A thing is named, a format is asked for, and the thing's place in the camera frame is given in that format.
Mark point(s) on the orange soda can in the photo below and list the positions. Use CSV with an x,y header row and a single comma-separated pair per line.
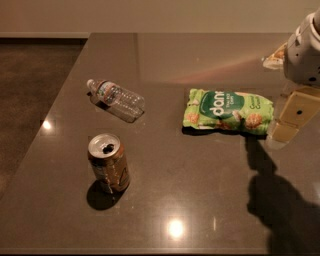
x,y
107,158

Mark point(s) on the grey gripper wrist housing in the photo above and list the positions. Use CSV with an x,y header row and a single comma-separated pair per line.
x,y
302,58

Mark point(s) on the small snack packet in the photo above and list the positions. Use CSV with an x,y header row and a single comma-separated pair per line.
x,y
276,59

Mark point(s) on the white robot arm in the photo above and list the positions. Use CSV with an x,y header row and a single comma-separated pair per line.
x,y
290,85

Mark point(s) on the clear plastic water bottle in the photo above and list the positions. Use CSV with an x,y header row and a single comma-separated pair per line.
x,y
123,103

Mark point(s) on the green rice chips bag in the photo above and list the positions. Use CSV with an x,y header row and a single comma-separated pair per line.
x,y
230,111

